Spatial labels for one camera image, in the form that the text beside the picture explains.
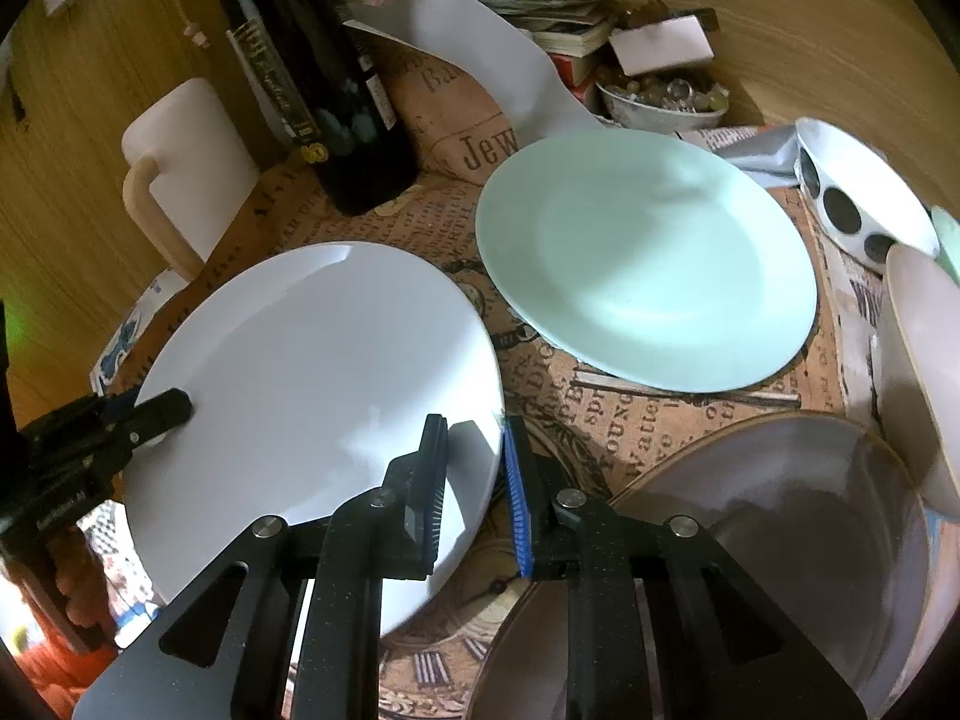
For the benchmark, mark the mint green dinner plate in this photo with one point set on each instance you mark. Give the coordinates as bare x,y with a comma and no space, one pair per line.
648,258

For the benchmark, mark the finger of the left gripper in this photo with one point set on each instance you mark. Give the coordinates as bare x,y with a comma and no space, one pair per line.
138,421

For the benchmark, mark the small bowl of trinkets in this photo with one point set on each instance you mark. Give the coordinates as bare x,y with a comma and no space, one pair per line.
671,107

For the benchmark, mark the beige ceramic bowl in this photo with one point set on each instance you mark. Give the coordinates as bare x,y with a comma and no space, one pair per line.
916,373

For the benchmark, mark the white small box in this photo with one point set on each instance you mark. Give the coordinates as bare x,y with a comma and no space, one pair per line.
675,43

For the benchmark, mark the white dinner plate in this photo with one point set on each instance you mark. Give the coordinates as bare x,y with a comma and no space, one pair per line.
308,374

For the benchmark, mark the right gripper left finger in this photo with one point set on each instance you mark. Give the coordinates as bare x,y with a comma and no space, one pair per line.
286,620

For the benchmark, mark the dark wine bottle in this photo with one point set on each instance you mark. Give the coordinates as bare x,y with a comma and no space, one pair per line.
321,82

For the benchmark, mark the white bowl black dots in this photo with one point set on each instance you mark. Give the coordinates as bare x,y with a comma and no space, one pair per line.
862,204

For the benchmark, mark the white plastic jug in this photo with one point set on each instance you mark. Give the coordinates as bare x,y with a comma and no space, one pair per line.
188,175

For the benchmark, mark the mint green bowl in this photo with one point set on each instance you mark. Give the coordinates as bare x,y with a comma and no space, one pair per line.
947,229

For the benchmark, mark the vintage newspaper print mat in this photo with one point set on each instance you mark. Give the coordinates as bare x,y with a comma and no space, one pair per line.
609,435

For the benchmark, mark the white folded paper sheet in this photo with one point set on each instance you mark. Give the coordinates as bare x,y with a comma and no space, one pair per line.
507,64

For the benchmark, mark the stack of magazines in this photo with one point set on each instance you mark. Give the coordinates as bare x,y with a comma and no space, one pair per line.
547,0

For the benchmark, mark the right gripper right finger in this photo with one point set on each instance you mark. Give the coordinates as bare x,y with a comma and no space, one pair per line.
660,619

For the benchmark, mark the left hand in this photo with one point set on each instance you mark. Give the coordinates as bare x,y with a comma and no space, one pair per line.
80,578

